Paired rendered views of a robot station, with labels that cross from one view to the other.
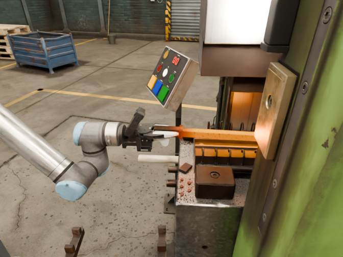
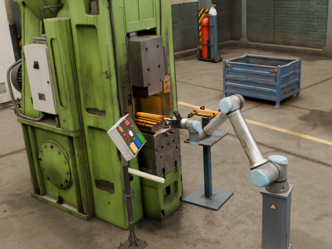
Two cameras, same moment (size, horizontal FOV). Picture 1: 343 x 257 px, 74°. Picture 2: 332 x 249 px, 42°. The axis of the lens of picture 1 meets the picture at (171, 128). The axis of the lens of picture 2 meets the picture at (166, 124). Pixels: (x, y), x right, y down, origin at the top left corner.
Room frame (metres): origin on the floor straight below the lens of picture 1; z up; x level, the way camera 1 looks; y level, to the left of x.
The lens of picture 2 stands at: (3.73, 2.18, 2.31)
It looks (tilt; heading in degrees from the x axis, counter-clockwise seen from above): 20 degrees down; 216
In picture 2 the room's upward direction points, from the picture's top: 4 degrees counter-clockwise
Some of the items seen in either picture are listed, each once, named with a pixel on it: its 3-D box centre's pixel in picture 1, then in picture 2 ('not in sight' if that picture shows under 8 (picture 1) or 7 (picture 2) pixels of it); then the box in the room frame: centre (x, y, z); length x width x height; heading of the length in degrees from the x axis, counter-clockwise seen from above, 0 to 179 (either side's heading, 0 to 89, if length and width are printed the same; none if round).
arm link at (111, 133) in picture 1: (115, 134); (185, 123); (0.72, 0.21, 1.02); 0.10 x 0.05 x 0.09; 177
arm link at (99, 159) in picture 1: (95, 159); (194, 137); (0.72, 0.30, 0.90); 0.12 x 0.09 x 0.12; 167
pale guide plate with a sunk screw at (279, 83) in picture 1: (272, 111); (166, 83); (0.41, -0.20, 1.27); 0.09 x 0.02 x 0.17; 176
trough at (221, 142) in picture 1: (252, 145); (143, 117); (0.69, -0.30, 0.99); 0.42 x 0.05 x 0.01; 86
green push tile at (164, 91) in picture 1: (164, 94); (140, 138); (1.15, 0.04, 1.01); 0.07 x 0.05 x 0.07; 21
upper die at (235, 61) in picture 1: (269, 52); (138, 85); (0.71, -0.30, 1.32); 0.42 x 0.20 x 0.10; 86
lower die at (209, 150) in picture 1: (249, 149); (141, 122); (0.71, -0.30, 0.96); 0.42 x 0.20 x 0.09; 86
